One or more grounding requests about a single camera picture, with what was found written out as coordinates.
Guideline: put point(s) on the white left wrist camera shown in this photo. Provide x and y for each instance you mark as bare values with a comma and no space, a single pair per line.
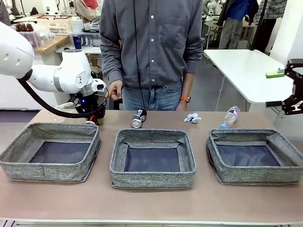
98,85

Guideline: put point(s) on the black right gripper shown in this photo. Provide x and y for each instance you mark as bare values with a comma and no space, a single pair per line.
298,86

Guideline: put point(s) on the black drink can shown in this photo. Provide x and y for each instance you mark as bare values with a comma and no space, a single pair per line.
139,118

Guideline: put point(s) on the crushed red drink can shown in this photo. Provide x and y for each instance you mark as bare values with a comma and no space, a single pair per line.
92,120

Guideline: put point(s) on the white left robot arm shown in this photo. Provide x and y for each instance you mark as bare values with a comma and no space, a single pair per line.
71,73

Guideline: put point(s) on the white plastic crate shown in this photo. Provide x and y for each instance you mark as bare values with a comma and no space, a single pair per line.
59,27

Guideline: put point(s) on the orange wrist watch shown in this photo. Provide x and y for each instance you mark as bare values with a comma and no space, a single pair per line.
185,98

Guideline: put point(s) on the white plastic jar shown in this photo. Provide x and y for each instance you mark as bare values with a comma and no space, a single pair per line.
77,24

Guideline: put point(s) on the person's left hand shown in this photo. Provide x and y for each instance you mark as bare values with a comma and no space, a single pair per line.
181,106

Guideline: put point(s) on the crumpled clear plastic waste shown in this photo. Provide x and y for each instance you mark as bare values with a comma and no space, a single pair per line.
64,105

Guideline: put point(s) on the brown wooden frame tray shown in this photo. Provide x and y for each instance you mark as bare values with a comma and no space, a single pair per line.
54,17

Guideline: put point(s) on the person's left forearm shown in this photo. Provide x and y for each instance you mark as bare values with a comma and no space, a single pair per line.
193,63

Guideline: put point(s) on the white background table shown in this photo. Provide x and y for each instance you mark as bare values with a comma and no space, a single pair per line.
236,66

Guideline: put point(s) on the dark blue bottle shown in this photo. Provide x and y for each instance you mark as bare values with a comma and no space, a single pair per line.
77,41

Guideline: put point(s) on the wooden workbench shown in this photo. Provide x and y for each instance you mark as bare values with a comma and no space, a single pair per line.
47,45

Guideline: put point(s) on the person's right hand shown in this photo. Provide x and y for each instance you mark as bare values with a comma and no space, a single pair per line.
116,91

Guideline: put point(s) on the person in grey shirt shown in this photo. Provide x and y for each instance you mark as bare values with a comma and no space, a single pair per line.
161,47

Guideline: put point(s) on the grey fabric basket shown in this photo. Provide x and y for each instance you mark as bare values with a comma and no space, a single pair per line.
14,165
151,179
248,175

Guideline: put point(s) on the clear plastic water bottle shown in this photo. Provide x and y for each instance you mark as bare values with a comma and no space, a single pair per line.
230,116

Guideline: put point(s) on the background person in plaid shirt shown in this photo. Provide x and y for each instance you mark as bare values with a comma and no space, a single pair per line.
271,11

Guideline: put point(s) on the background person in dark jacket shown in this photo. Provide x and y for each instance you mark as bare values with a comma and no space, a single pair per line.
233,21

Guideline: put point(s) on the clear box of brown bottles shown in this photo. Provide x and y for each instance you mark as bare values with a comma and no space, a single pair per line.
24,28

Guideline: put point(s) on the person's right forearm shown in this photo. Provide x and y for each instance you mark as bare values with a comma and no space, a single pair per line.
111,66

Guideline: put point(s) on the black stand pole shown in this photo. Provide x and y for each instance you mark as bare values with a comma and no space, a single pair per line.
259,23

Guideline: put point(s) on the white paper ball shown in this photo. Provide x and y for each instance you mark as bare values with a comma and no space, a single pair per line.
192,117

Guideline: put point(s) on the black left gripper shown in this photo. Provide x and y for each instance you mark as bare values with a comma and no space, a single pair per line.
89,104

